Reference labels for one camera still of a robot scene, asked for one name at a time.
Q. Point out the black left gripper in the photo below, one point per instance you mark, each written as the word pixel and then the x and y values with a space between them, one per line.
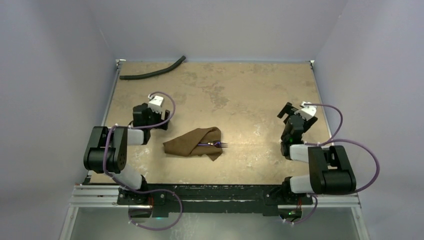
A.
pixel 157 115

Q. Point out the brown fabric napkin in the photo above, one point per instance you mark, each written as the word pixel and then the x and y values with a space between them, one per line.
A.
pixel 186 145

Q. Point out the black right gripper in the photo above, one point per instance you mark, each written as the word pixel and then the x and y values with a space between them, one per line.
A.
pixel 298 114

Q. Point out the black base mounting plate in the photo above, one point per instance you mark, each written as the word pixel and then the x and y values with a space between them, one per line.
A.
pixel 162 211

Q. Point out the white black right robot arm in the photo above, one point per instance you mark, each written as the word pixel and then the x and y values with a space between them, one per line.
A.
pixel 329 168

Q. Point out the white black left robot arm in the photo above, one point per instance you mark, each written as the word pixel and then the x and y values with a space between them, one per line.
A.
pixel 106 151

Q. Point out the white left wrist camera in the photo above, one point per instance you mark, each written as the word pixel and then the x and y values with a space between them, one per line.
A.
pixel 156 103

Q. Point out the aluminium extrusion rail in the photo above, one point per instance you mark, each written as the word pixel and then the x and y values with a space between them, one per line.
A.
pixel 94 195

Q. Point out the black foam tube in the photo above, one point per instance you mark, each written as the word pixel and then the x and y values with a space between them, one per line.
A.
pixel 154 73

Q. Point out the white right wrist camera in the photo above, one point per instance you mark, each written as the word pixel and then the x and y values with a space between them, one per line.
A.
pixel 307 110

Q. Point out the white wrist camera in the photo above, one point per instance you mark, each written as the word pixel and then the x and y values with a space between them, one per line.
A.
pixel 156 103
pixel 307 110

